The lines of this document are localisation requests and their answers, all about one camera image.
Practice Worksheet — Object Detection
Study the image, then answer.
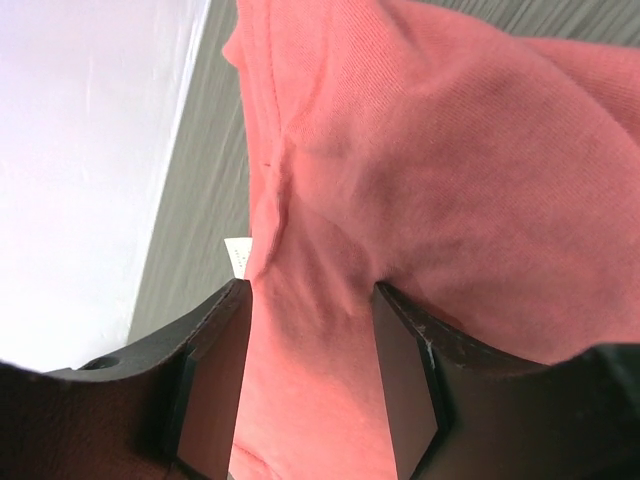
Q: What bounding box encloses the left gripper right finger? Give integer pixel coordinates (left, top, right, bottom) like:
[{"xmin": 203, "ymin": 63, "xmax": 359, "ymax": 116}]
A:
[{"xmin": 372, "ymin": 284, "xmax": 639, "ymax": 479}]

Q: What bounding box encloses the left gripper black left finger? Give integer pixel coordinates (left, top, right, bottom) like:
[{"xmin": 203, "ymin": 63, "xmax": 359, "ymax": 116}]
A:
[{"xmin": 1, "ymin": 279, "xmax": 252, "ymax": 479}]

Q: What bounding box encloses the salmon pink t shirt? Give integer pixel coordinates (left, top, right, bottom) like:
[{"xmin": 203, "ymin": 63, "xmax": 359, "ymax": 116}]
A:
[{"xmin": 225, "ymin": 1, "xmax": 639, "ymax": 479}]

